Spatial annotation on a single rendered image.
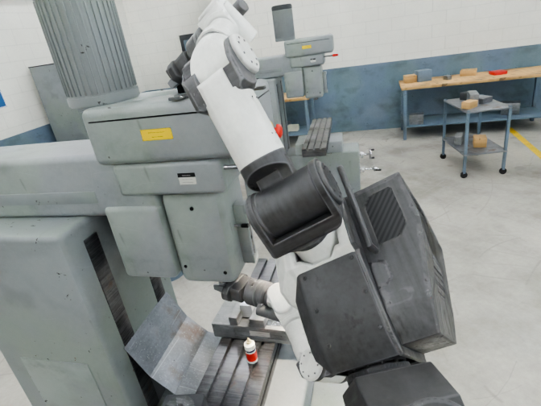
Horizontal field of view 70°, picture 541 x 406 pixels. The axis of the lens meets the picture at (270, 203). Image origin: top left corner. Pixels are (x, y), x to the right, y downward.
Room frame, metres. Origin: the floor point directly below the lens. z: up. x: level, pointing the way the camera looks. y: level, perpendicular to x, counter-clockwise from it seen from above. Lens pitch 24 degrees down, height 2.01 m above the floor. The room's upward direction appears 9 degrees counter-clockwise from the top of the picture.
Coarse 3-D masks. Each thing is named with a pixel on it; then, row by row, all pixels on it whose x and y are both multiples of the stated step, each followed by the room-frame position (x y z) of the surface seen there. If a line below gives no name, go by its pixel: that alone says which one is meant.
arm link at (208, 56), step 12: (216, 24) 0.82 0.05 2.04; (228, 24) 0.86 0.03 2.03; (204, 36) 0.78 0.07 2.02; (216, 36) 0.76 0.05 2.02; (228, 36) 0.79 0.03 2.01; (204, 48) 0.74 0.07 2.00; (216, 48) 0.73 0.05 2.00; (192, 60) 0.74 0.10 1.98; (204, 60) 0.73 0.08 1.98; (216, 60) 0.72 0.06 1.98; (228, 60) 0.71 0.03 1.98; (192, 72) 0.74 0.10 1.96; (204, 72) 0.72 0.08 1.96
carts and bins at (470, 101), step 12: (468, 96) 4.74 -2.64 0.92; (480, 96) 4.74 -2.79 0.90; (492, 96) 4.66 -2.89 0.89; (444, 108) 5.10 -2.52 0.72; (456, 108) 4.66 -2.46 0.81; (468, 108) 4.46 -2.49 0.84; (480, 108) 4.42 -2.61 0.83; (492, 108) 4.34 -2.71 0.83; (504, 108) 4.29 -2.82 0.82; (444, 120) 5.09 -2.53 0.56; (468, 120) 4.34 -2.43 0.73; (480, 120) 5.03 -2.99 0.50; (444, 132) 5.09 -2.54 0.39; (456, 132) 4.91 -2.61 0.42; (468, 132) 4.34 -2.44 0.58; (480, 132) 5.03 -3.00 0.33; (444, 144) 5.09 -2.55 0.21; (456, 144) 4.71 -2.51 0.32; (468, 144) 4.68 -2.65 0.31; (480, 144) 4.50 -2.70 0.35; (492, 144) 4.55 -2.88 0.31; (504, 144) 4.30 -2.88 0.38; (444, 156) 5.09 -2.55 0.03; (504, 156) 4.28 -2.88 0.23; (504, 168) 4.28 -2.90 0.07; (180, 276) 3.11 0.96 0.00
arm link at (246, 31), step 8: (240, 0) 1.03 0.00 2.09; (232, 8) 0.98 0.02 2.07; (240, 8) 1.01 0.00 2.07; (248, 8) 1.03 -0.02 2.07; (232, 16) 0.97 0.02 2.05; (240, 16) 0.98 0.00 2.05; (240, 24) 0.97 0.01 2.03; (248, 24) 0.98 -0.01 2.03; (200, 32) 1.00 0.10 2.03; (240, 32) 0.97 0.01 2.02; (248, 32) 0.97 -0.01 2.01; (256, 32) 0.99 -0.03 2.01; (248, 40) 0.97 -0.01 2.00
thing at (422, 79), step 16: (416, 80) 6.50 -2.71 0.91; (432, 80) 6.45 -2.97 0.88; (448, 80) 6.23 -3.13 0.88; (464, 80) 6.03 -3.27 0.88; (480, 80) 5.87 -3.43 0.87; (496, 80) 5.80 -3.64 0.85; (304, 96) 6.80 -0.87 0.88; (496, 112) 6.25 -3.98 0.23; (512, 112) 5.96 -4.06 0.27; (528, 112) 5.96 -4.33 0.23; (288, 128) 7.08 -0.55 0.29; (304, 128) 7.15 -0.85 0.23
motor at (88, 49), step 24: (48, 0) 1.09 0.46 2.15; (72, 0) 1.09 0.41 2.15; (96, 0) 1.12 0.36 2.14; (48, 24) 1.11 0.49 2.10; (72, 24) 1.09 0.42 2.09; (96, 24) 1.11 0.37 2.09; (120, 24) 1.20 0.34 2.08; (72, 48) 1.09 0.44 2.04; (96, 48) 1.10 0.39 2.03; (120, 48) 1.15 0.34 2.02; (72, 72) 1.09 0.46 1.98; (96, 72) 1.09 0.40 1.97; (120, 72) 1.13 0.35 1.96; (72, 96) 1.11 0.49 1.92; (96, 96) 1.09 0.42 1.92; (120, 96) 1.11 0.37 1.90
